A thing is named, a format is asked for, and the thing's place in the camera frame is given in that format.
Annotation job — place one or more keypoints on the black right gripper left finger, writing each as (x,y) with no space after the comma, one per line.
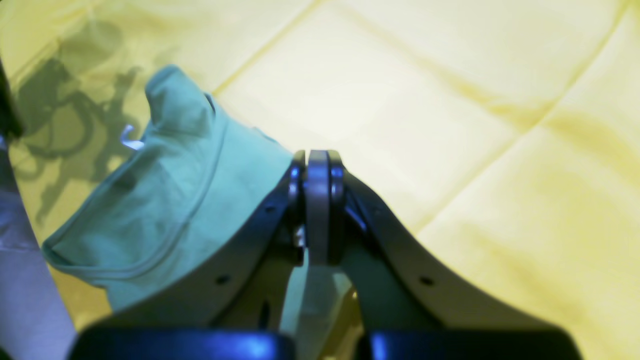
(226,308)

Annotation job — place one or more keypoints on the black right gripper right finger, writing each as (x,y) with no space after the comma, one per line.
(412,306)

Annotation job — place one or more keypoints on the green T-shirt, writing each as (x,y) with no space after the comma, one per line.
(191,184)

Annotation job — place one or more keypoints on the yellow table cloth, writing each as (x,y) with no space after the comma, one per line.
(503,133)

